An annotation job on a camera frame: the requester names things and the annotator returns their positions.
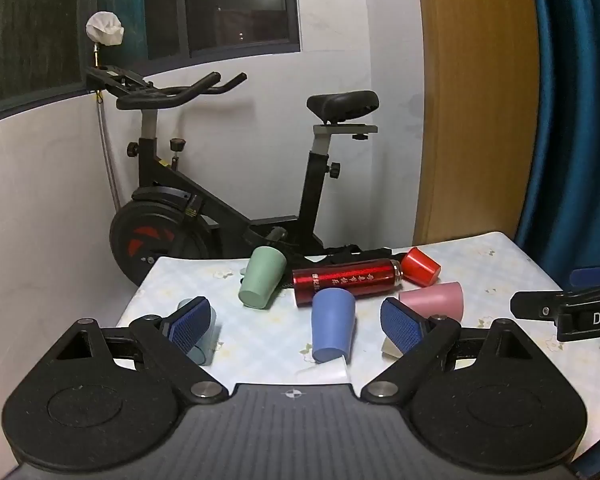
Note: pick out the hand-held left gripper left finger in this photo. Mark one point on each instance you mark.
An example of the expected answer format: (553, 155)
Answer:
(189, 324)

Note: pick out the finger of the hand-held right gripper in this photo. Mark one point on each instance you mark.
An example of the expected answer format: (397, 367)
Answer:
(535, 306)
(596, 276)

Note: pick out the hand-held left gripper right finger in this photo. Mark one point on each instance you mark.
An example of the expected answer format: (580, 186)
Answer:
(402, 327)

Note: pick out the beige cup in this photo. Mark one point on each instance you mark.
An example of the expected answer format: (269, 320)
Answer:
(390, 349)

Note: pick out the pale blue cup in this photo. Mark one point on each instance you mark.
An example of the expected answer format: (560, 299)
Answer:
(204, 350)

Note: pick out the pink cup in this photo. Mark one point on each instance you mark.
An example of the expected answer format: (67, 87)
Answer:
(437, 301)

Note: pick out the red cup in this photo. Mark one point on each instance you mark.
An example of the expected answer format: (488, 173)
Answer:
(422, 266)

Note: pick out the green cup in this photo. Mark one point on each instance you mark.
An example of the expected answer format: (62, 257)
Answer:
(260, 277)

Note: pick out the red thermos bottle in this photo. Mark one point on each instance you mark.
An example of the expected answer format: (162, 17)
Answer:
(350, 280)

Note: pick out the floral tablecloth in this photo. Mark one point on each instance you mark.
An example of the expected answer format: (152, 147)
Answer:
(275, 332)

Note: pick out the black exercise bike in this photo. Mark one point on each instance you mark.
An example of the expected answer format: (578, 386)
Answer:
(180, 200)

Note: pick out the blue curtain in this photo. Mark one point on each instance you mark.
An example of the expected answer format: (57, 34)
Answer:
(575, 110)

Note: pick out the wooden door panel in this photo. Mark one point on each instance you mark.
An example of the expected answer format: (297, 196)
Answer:
(475, 110)

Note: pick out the white crumpled cloth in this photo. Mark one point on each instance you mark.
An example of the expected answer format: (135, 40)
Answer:
(105, 27)

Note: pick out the dark window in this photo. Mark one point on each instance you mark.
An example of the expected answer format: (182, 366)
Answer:
(230, 5)

